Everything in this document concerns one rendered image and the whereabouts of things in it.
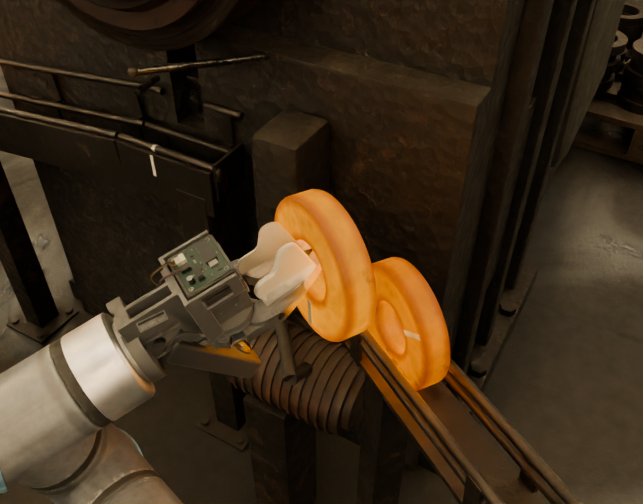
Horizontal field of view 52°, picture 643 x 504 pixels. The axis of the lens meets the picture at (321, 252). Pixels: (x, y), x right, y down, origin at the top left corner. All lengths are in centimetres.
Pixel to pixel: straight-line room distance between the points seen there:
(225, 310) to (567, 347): 129
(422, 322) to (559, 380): 103
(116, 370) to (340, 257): 22
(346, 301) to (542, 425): 106
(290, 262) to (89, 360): 20
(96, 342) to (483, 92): 57
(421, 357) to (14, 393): 40
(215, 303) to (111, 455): 20
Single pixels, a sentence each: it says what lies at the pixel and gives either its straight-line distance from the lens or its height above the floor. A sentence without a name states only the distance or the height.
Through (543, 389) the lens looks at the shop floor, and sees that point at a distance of 168.
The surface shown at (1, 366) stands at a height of 1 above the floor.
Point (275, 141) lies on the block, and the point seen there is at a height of 80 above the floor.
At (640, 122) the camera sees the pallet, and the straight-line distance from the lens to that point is 250.
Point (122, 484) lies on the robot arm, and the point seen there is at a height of 70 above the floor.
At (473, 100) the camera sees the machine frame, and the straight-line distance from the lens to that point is 87.
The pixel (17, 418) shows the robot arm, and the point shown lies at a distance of 61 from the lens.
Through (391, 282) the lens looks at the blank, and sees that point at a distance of 72.
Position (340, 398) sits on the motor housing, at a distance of 94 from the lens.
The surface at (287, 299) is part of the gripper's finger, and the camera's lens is 62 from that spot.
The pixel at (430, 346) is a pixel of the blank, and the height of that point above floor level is 74.
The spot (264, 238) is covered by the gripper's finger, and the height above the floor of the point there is 87.
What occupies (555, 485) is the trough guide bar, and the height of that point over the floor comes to 71.
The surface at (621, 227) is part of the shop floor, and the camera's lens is 222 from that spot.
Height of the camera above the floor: 127
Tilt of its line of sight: 41 degrees down
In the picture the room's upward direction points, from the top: straight up
